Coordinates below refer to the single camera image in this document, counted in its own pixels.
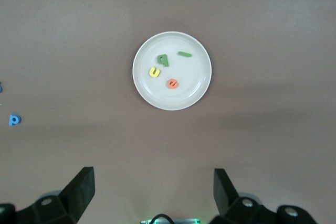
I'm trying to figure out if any black cable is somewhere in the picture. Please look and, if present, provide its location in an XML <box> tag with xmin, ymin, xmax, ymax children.
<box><xmin>150</xmin><ymin>213</ymin><xmax>174</xmax><ymax>224</ymax></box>

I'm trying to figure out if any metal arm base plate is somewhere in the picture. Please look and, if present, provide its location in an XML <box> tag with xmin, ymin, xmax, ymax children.
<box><xmin>139</xmin><ymin>217</ymin><xmax>202</xmax><ymax>224</ymax></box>

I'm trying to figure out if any green foam letter q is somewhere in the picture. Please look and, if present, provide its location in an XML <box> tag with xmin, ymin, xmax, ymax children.
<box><xmin>156</xmin><ymin>54</ymin><xmax>170</xmax><ymax>67</ymax></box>

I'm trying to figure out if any orange foam letter e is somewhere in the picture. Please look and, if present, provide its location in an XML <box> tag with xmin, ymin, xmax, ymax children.
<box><xmin>166</xmin><ymin>78</ymin><xmax>180</xmax><ymax>89</ymax></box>

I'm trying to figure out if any beige round plate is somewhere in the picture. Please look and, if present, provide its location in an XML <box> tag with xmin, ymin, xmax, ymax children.
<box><xmin>132</xmin><ymin>31</ymin><xmax>213</xmax><ymax>111</ymax></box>

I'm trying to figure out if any blue foam letter p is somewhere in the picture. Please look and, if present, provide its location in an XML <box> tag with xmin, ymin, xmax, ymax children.
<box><xmin>8</xmin><ymin>114</ymin><xmax>22</xmax><ymax>127</ymax></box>

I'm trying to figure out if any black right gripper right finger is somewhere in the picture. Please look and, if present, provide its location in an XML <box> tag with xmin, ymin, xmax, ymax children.
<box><xmin>209</xmin><ymin>168</ymin><xmax>320</xmax><ymax>224</ymax></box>

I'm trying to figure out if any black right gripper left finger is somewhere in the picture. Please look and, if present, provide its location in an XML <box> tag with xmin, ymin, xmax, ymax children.
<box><xmin>0</xmin><ymin>166</ymin><xmax>96</xmax><ymax>224</ymax></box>

